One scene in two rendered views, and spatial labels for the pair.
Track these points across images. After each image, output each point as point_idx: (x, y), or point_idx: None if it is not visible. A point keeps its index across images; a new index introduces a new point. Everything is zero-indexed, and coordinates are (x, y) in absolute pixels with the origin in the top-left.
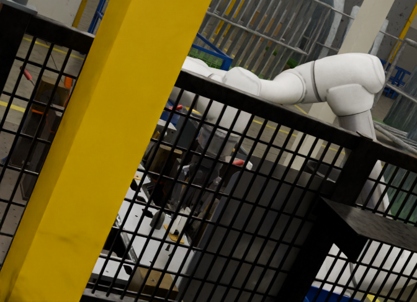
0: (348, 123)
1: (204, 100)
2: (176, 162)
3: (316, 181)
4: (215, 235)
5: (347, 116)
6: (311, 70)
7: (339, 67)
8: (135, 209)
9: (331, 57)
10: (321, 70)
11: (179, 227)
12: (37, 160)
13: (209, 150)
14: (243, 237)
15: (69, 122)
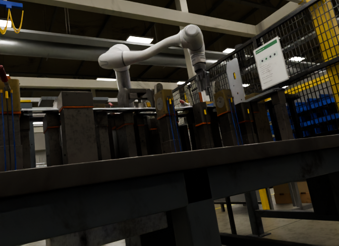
0: (128, 72)
1: (203, 43)
2: (116, 107)
3: (262, 46)
4: (282, 57)
5: (127, 69)
6: (121, 50)
7: (126, 48)
8: (182, 109)
9: (119, 45)
10: (123, 50)
11: (205, 100)
12: (91, 137)
13: (206, 63)
14: (275, 59)
15: (332, 13)
